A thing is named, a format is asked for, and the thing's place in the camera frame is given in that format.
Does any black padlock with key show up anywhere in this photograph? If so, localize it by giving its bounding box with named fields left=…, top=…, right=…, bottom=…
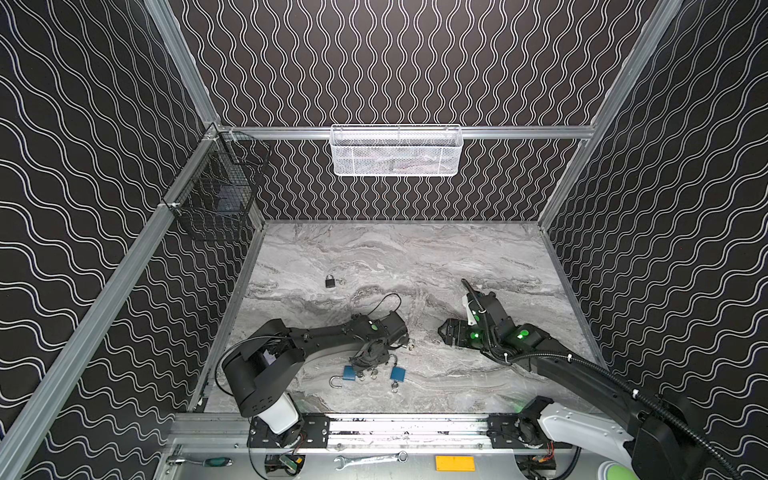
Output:
left=324, top=274, right=345, bottom=289

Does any dark padlock with keyring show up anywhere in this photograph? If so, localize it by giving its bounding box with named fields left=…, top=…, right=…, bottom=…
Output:
left=357, top=367, right=379, bottom=381

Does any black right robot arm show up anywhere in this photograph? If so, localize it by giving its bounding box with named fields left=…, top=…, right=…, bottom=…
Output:
left=438, top=290, right=721, bottom=479

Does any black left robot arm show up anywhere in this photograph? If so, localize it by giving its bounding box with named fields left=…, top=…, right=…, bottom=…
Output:
left=220, top=311, right=409, bottom=434

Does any blue padlock right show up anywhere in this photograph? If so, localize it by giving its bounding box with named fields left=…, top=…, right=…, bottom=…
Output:
left=387, top=354, right=406, bottom=393

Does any blue padlock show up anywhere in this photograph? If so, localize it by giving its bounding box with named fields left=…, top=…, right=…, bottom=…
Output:
left=328, top=365, right=358, bottom=389
left=387, top=354, right=406, bottom=393

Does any blue padlock left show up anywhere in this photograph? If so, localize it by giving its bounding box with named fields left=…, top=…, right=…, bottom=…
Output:
left=328, top=365, right=358, bottom=389

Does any silver open-end wrench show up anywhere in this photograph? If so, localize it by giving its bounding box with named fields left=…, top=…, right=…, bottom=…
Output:
left=334, top=451, right=409, bottom=471

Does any yellow label plate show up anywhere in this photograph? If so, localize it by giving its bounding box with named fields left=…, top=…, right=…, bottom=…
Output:
left=435, top=455, right=476, bottom=473

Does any green round button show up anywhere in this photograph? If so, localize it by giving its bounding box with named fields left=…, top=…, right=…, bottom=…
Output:
left=598, top=462, right=638, bottom=480

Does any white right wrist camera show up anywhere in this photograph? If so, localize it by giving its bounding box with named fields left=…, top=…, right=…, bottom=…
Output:
left=462, top=291, right=482, bottom=326

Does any green handled screwdriver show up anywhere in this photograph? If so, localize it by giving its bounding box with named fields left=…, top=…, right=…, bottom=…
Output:
left=166, top=456, right=234, bottom=468

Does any white wire mesh basket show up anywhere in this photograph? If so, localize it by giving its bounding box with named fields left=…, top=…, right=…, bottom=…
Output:
left=329, top=124, right=464, bottom=177

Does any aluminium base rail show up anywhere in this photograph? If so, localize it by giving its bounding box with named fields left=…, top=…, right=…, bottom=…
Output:
left=161, top=412, right=655, bottom=452

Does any black wire mesh basket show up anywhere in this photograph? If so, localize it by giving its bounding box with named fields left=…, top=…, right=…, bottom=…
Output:
left=169, top=124, right=274, bottom=243

